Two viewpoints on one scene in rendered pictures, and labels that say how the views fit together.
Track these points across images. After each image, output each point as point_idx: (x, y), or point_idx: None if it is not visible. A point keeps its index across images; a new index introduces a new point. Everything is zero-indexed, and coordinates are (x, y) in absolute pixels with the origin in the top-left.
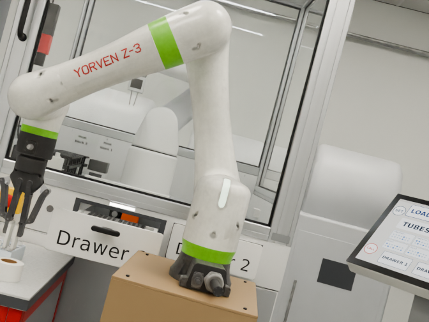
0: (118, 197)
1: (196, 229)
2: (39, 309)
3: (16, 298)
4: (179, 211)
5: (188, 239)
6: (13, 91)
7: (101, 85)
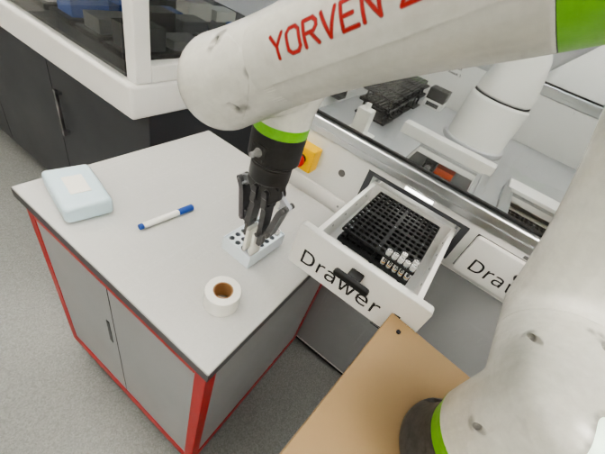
0: (417, 184)
1: (466, 449)
2: (277, 312)
3: (196, 366)
4: (492, 223)
5: (445, 440)
6: (176, 75)
7: (338, 86)
